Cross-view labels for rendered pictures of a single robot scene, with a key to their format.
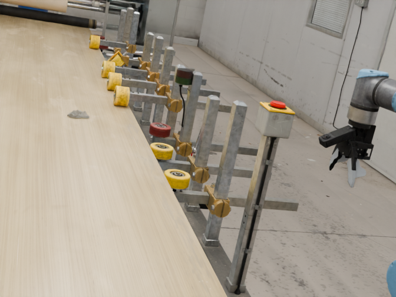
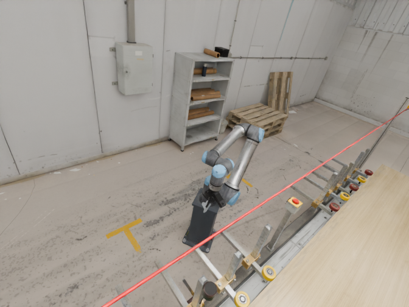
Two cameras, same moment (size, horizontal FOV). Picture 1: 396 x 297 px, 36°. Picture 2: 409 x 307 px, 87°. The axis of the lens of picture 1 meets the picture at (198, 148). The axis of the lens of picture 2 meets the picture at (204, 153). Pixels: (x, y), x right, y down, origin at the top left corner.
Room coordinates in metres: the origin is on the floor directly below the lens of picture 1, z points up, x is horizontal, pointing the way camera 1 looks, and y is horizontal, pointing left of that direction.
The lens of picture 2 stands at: (2.56, 0.46, 2.15)
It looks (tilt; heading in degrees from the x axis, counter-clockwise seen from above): 33 degrees down; 242
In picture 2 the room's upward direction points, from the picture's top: 11 degrees clockwise
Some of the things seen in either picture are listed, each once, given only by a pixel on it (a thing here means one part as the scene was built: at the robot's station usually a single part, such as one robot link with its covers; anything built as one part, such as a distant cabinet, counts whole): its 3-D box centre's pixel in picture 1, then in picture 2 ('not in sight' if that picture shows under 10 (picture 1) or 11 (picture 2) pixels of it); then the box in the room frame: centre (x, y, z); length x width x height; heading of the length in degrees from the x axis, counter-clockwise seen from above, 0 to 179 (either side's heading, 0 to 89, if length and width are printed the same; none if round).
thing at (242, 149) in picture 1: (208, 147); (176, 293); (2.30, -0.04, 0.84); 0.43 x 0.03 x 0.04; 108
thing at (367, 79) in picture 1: (369, 89); (218, 175); (1.92, -0.49, 1.25); 0.10 x 0.09 x 0.12; 36
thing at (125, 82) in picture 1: (167, 87); not in sight; (2.75, 0.19, 0.95); 0.50 x 0.04 x 0.04; 108
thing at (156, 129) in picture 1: (158, 138); not in sight; (2.24, 0.16, 0.85); 0.08 x 0.08 x 0.11
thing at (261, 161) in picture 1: (252, 214); (279, 230); (1.50, -0.17, 0.93); 0.05 x 0.04 x 0.45; 18
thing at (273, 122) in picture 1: (274, 121); (293, 205); (1.50, -0.17, 1.18); 0.07 x 0.07 x 0.08; 18
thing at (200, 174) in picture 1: (197, 169); (225, 281); (2.01, -0.01, 0.84); 0.13 x 0.06 x 0.05; 18
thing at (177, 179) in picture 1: (174, 189); (266, 276); (1.75, 0.05, 0.85); 0.08 x 0.08 x 0.11
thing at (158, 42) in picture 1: (151, 85); not in sight; (2.94, 0.28, 0.90); 0.03 x 0.03 x 0.48; 18
